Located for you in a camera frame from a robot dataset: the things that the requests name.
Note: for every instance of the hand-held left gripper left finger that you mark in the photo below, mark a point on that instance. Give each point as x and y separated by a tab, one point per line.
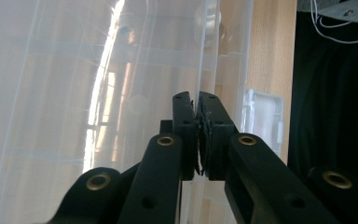
185	124

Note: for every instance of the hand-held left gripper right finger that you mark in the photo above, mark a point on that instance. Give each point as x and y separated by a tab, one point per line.
217	133

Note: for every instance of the clear plastic storage box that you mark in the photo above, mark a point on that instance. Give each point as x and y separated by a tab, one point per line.
59	93

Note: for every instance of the dark cloth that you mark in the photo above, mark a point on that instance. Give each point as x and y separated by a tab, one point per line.
332	109

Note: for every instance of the grey cloth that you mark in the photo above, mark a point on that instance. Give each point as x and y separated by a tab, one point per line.
354	11

